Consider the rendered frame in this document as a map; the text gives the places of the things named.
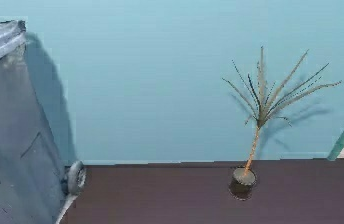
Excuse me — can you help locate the potted palm houseplant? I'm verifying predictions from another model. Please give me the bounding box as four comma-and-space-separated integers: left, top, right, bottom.
222, 45, 343, 201

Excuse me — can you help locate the grey wheeled bin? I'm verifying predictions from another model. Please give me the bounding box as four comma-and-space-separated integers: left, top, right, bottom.
0, 19, 88, 224

